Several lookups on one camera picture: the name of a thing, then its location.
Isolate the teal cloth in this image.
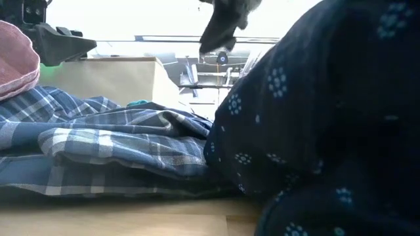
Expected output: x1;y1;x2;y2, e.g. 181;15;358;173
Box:
126;99;150;108

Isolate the blue plaid shirt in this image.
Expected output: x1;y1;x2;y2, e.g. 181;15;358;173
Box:
0;85;237;198

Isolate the black garment with white stripes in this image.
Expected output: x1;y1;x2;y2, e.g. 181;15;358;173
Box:
198;0;263;55

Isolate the navy dotted garment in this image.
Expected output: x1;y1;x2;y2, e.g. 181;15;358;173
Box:
203;0;420;236

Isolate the beige fabric bin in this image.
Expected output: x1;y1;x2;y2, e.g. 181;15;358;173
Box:
38;56;184;111

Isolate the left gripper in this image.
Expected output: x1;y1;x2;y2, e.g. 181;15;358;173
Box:
0;0;98;68

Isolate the metal frame workstation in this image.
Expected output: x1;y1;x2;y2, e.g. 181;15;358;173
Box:
178;52;260;99

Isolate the pink towel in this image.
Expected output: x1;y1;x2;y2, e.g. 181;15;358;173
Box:
0;20;41;102

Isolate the black device with blue dot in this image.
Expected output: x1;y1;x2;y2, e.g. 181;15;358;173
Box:
216;51;230;66

